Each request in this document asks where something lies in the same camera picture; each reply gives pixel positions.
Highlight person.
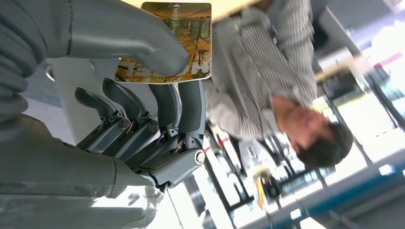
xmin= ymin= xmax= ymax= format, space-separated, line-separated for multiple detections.
xmin=202 ymin=0 xmax=354 ymax=170

